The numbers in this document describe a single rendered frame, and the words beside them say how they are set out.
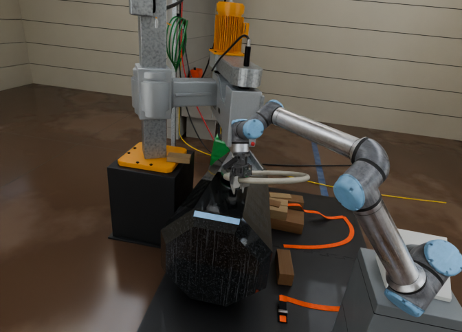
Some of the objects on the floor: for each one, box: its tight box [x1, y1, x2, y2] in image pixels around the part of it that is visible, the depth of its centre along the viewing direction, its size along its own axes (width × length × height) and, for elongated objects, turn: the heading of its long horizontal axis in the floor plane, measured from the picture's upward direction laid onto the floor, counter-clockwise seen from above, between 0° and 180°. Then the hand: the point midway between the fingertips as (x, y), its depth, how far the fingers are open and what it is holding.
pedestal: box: [107, 142, 195, 249], centre depth 297 cm, size 66×66×74 cm
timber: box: [275, 249, 294, 286], centre depth 264 cm, size 30×12×12 cm, turn 166°
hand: (237, 191), depth 160 cm, fingers closed on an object, 5 cm apart
